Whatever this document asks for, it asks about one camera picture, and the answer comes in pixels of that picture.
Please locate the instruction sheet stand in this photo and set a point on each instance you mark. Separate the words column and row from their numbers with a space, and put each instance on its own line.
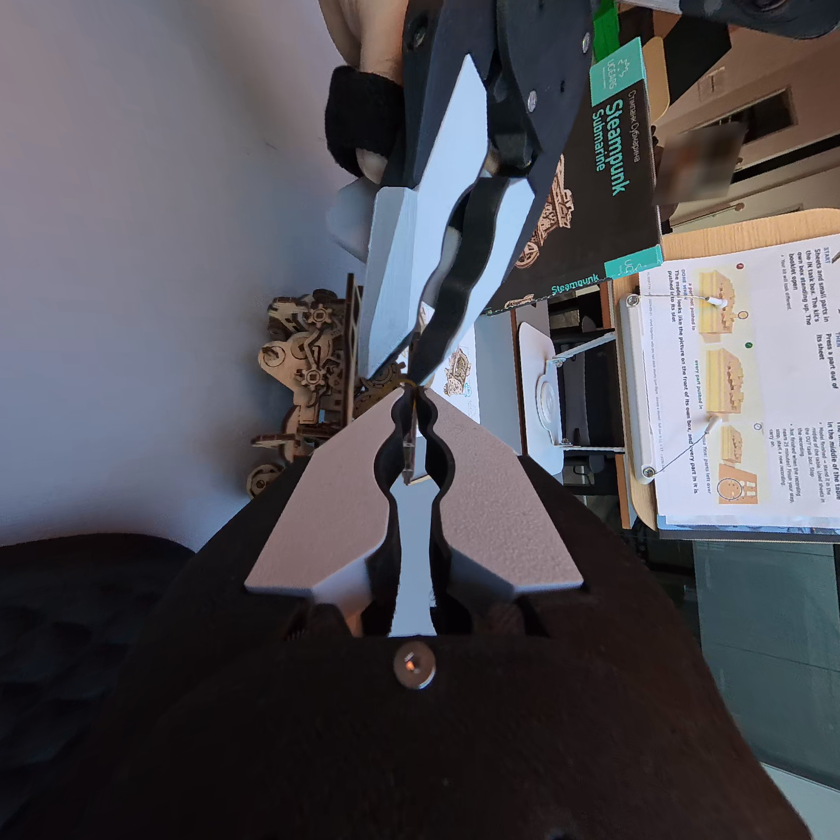
column 722, row 394

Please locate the white assembly booklet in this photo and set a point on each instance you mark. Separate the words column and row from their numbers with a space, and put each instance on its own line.
column 459, row 380

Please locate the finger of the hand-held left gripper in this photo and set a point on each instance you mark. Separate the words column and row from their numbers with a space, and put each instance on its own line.
column 508, row 223
column 420, row 249

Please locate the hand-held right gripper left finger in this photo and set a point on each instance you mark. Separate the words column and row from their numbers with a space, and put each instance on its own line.
column 321, row 525

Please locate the person's left hand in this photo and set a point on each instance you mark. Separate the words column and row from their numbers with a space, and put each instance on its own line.
column 367, row 33

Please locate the wooden gear model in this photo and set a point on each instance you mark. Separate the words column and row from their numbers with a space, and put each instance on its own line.
column 308, row 367

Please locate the black model kit box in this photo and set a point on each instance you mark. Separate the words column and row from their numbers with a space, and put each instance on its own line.
column 610, row 223

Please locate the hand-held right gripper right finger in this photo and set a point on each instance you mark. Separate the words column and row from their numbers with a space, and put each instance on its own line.
column 505, row 525

